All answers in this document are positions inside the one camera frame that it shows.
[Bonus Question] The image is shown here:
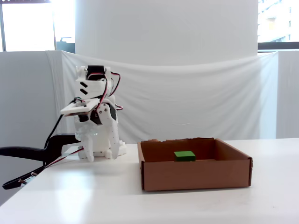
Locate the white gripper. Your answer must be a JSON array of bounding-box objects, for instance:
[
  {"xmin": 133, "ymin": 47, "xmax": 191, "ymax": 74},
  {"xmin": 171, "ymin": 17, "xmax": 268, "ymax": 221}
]
[{"xmin": 80, "ymin": 95, "xmax": 120, "ymax": 163}]

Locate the green cube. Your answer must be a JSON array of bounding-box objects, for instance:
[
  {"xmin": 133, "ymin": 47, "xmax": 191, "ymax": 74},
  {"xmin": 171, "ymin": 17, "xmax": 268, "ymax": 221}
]
[{"xmin": 173, "ymin": 150, "xmax": 196, "ymax": 162}]

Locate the brown cardboard box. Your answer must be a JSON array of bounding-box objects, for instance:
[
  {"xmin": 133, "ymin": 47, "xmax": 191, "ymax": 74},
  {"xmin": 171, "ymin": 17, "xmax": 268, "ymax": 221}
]
[{"xmin": 137, "ymin": 137, "xmax": 254, "ymax": 192}]

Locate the red white servo lead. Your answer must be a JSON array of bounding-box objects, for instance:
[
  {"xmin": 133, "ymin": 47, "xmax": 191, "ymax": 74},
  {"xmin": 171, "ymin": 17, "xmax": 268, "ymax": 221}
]
[{"xmin": 42, "ymin": 146, "xmax": 85, "ymax": 169}]

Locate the black table clamp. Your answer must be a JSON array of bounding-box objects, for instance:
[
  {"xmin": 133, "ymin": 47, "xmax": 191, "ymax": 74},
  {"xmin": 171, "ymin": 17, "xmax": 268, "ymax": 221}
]
[{"xmin": 0, "ymin": 132, "xmax": 79, "ymax": 165}]

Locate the black motor controller board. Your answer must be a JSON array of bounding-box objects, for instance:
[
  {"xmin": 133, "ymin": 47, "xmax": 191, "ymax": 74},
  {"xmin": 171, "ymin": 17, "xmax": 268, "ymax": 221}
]
[{"xmin": 2, "ymin": 166, "xmax": 46, "ymax": 190}]

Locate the white cloth backdrop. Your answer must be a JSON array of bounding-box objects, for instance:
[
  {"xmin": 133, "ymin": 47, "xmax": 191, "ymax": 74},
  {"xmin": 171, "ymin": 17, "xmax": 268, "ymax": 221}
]
[{"xmin": 45, "ymin": 49, "xmax": 279, "ymax": 142}]

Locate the white partition panel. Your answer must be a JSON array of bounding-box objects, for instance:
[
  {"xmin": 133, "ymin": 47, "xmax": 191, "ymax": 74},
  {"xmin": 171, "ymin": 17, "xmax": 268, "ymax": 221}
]
[
  {"xmin": 0, "ymin": 50, "xmax": 63, "ymax": 151},
  {"xmin": 275, "ymin": 49, "xmax": 299, "ymax": 140}
]

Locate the bright glass window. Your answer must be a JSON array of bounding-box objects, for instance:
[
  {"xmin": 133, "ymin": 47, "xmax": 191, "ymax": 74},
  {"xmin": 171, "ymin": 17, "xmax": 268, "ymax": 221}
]
[
  {"xmin": 0, "ymin": 0, "xmax": 77, "ymax": 52},
  {"xmin": 257, "ymin": 0, "xmax": 299, "ymax": 44}
]

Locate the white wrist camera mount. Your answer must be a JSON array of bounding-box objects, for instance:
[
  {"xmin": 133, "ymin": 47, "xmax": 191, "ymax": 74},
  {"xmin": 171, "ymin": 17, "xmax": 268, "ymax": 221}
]
[{"xmin": 60, "ymin": 98, "xmax": 100, "ymax": 117}]

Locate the black camera cable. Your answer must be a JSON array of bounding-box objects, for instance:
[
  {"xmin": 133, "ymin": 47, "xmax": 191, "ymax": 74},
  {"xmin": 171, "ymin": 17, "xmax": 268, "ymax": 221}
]
[{"xmin": 43, "ymin": 100, "xmax": 78, "ymax": 154}]

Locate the red servo wire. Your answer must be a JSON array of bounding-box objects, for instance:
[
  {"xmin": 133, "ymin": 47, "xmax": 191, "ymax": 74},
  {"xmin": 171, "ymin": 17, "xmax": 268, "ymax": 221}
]
[{"xmin": 102, "ymin": 71, "xmax": 124, "ymax": 112}]

